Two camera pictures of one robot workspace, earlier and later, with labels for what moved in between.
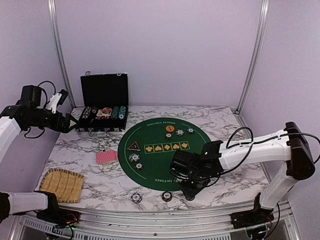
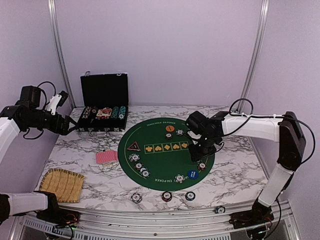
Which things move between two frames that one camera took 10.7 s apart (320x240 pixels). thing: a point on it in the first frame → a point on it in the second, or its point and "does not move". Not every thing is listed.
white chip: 180,132 does not move
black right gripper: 190,192 → 196,156
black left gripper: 64,128 does not move
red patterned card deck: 107,156 does not move
